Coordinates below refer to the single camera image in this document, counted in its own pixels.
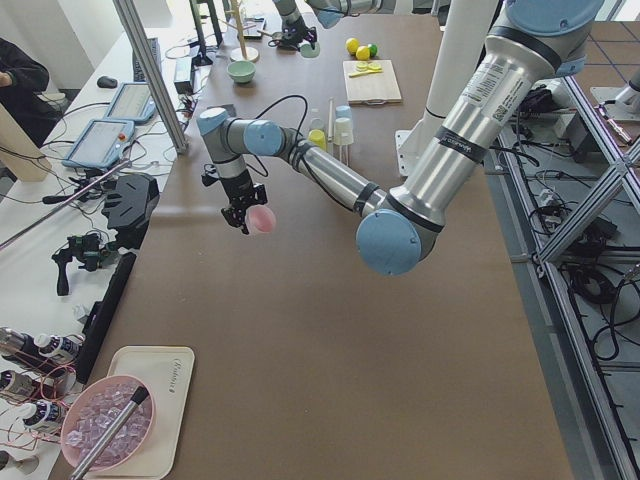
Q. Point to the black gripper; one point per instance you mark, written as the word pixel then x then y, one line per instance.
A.
pixel 291 29
pixel 239 191

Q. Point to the green cup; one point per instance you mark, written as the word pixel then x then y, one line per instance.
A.
pixel 310 50

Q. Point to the pink cup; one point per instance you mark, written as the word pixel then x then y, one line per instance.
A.
pixel 260 219

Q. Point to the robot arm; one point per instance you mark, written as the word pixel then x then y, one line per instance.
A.
pixel 491 54
pixel 330 12

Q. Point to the yellow cup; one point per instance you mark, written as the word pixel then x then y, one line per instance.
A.
pixel 318 138

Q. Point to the light blue cup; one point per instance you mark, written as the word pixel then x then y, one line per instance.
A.
pixel 343 111

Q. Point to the grey cup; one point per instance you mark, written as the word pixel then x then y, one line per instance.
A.
pixel 317 123

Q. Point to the cream cup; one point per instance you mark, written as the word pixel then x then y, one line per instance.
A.
pixel 343 131

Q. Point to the yellow lemon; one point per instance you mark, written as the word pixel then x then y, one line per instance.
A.
pixel 363 53
pixel 352 44

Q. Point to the green bowl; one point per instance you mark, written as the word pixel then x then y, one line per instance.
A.
pixel 241 71

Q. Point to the grey folded cloth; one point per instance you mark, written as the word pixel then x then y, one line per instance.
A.
pixel 226 110

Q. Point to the yellow plastic knife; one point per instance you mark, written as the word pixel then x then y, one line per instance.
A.
pixel 357 74

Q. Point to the bamboo cutting board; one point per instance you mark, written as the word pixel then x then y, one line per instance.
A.
pixel 373 89

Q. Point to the blue teach pendant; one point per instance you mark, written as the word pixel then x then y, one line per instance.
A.
pixel 132 102
pixel 100 144

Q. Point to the beige tray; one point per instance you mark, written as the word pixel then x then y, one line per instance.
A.
pixel 166 372

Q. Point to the pink bowl with ice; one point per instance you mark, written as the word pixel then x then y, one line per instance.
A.
pixel 95 410

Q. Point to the white wire cup rack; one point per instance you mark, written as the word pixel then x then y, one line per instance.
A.
pixel 341 152

